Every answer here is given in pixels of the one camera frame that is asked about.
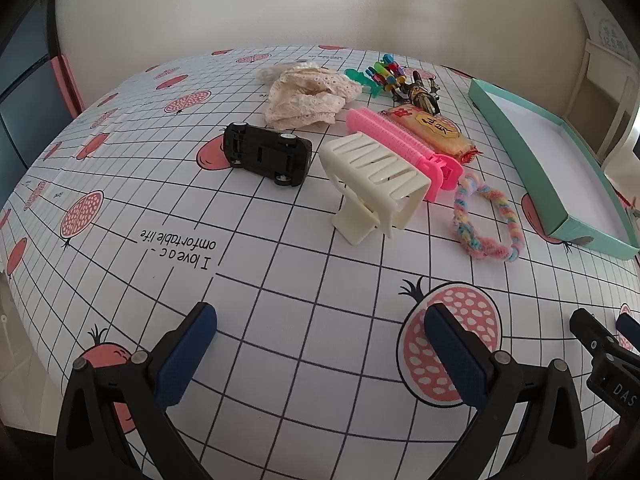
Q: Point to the colourful hair clips green card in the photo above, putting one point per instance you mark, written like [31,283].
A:
[380,72]

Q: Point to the cream slotted plastic holder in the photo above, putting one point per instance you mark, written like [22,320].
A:
[370,160]

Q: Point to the pale blue booklet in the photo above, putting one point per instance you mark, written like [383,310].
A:
[610,35]

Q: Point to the dark cabinet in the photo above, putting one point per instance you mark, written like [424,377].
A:
[25,90]

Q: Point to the pomegranate print grid tablecloth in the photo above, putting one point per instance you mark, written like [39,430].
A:
[300,285]

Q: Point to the orange snack packet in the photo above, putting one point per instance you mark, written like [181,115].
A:
[430,127]

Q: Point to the pack of cotton swabs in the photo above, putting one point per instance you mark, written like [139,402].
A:
[270,74]

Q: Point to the black toy car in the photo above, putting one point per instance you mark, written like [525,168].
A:
[265,152]

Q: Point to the cream lace scrunchie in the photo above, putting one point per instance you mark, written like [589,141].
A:
[300,95]

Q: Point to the pink plastic hair comb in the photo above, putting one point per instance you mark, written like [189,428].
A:
[390,130]

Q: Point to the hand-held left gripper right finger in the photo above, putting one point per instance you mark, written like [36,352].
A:
[455,355]

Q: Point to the teal cardboard box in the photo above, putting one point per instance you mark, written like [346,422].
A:
[505,125]

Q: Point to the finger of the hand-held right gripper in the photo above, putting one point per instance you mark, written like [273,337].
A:
[590,332]
[630,332]

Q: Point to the pink board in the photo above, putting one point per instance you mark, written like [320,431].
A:
[70,85]

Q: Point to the white wooden shelf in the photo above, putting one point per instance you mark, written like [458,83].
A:
[600,75]

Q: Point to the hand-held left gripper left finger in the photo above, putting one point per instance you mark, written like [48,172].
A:
[187,355]

